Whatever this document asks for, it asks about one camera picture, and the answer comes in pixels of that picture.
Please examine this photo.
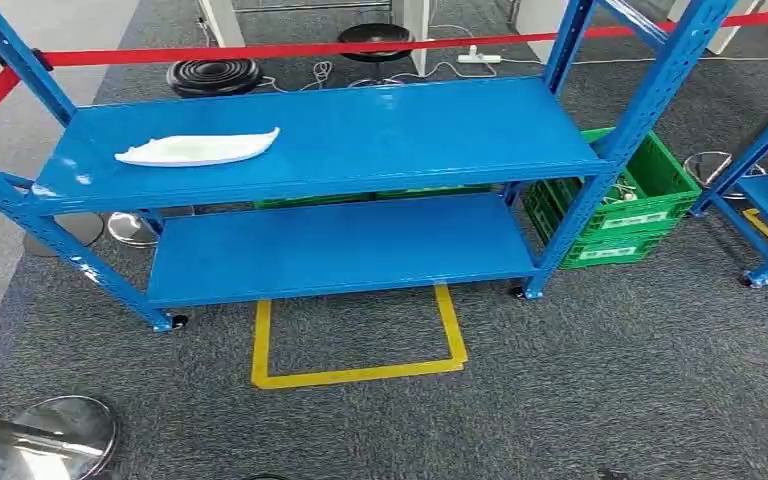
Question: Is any white coiled cable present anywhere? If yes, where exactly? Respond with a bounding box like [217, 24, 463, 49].
[258, 60, 336, 94]

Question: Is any chrome stanchion post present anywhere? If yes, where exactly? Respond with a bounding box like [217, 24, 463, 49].
[0, 395, 120, 480]

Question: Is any black round stool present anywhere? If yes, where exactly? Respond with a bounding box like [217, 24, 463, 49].
[337, 23, 416, 89]
[166, 58, 263, 99]

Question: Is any white floor cable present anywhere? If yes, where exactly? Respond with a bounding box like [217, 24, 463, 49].
[423, 50, 768, 81]

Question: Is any white plastic trim part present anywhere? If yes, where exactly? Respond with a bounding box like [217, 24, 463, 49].
[114, 127, 281, 168]

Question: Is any chrome stanchion base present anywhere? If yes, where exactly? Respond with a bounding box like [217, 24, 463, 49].
[106, 210, 194, 250]
[683, 150, 768, 201]

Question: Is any white power strip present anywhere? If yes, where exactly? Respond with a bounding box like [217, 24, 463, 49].
[456, 44, 503, 66]

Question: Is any small white plastic part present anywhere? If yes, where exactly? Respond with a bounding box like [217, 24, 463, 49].
[599, 178, 641, 203]

